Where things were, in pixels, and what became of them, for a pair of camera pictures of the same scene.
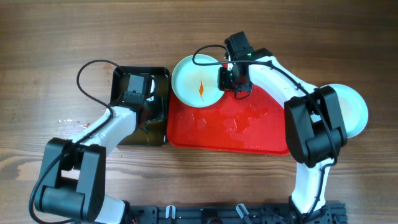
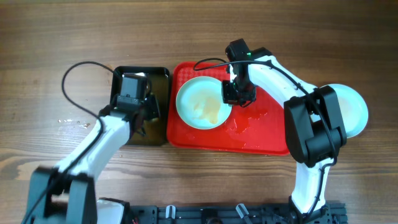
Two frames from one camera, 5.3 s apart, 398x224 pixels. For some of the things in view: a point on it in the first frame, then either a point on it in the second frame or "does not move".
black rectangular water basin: [157, 134] does not move
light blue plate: [196, 86] -> [199, 103]
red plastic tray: [255, 123] does not move
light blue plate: [354, 109] does not move
